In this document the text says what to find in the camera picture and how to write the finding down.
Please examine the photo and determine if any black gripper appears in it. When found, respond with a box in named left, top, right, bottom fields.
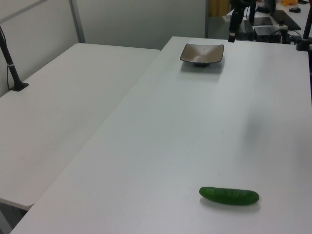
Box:
left=228, top=0, right=247, bottom=43

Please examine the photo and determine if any green cucumber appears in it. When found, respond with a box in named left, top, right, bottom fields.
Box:
left=199, top=186, right=260, bottom=206

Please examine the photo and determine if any square brown ceramic plate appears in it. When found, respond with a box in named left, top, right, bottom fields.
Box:
left=179, top=43, right=224, bottom=68

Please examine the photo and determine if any black electronics box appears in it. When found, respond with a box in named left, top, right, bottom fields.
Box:
left=236, top=20, right=254, bottom=41

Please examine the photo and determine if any silver topped electronics box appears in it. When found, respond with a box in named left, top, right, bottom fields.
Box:
left=253, top=25, right=281, bottom=43

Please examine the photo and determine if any black desk mat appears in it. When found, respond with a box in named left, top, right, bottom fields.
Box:
left=272, top=9, right=302, bottom=30

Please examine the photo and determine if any black vertical post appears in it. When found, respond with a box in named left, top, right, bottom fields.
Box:
left=249, top=0, right=256, bottom=25

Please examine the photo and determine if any black camera stand with clamp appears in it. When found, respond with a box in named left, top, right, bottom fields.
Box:
left=296, top=0, right=312, bottom=51

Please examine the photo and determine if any black camera stand with tie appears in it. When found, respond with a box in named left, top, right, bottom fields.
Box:
left=0, top=25, right=29, bottom=92

